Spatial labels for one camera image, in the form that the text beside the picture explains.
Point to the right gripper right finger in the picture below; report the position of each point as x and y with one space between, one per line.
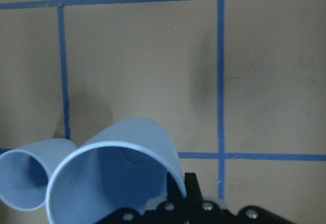
194 195

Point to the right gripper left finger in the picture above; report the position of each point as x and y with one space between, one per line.
174 194

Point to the blue cup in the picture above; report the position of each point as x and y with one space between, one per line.
26 172
123 166

